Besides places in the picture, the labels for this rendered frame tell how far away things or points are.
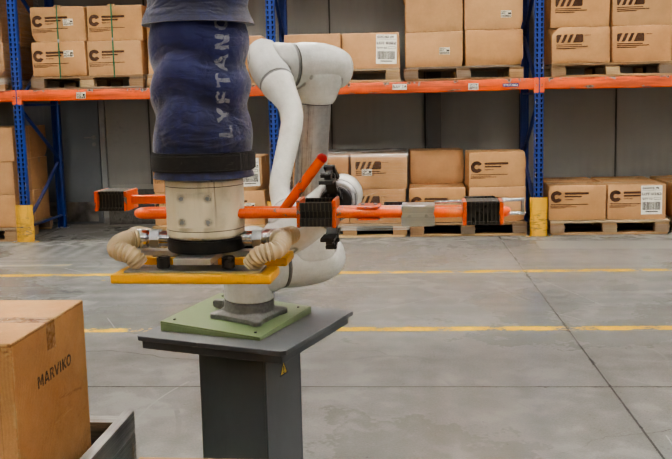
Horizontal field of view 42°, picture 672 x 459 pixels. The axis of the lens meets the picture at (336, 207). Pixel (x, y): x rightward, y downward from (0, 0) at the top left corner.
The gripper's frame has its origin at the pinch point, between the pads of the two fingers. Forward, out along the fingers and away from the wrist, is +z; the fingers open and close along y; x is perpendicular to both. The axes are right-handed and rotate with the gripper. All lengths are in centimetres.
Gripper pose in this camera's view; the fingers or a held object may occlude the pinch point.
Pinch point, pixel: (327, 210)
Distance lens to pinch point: 188.4
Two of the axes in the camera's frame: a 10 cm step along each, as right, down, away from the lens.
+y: 0.2, 9.9, 1.2
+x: -9.9, 0.1, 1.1
